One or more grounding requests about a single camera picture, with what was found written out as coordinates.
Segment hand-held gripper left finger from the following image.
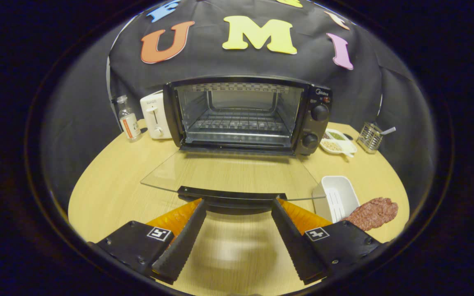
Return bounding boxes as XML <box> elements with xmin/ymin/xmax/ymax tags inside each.
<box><xmin>87</xmin><ymin>199</ymin><xmax>208</xmax><ymax>285</ymax></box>

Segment black toaster oven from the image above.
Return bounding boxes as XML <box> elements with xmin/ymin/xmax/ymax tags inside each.
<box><xmin>140</xmin><ymin>75</ymin><xmax>332</xmax><ymax>214</ymax></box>

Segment white divided dish with beans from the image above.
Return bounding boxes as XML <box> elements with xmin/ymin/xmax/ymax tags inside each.
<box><xmin>320</xmin><ymin>128</ymin><xmax>358</xmax><ymax>158</ymax></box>

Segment white bread toaster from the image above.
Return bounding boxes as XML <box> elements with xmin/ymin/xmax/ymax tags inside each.
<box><xmin>140</xmin><ymin>90</ymin><xmax>174</xmax><ymax>139</ymax></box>

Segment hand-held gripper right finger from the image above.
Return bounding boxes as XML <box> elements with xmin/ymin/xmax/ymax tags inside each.
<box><xmin>271</xmin><ymin>197</ymin><xmax>390</xmax><ymax>285</ymax></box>

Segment white rectangular plastic tray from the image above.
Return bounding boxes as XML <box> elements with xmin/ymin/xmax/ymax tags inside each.
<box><xmin>312</xmin><ymin>176</ymin><xmax>360</xmax><ymax>224</ymax></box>

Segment brown meat slice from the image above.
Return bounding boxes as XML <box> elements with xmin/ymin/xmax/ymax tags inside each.
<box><xmin>345</xmin><ymin>197</ymin><xmax>399</xmax><ymax>231</ymax></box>

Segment metal wire mesh holder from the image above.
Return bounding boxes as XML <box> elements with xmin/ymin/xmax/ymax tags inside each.
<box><xmin>356</xmin><ymin>122</ymin><xmax>383</xmax><ymax>154</ymax></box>

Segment small clear glass bottle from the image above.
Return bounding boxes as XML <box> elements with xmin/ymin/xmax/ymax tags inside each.
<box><xmin>116</xmin><ymin>95</ymin><xmax>142</xmax><ymax>142</ymax></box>

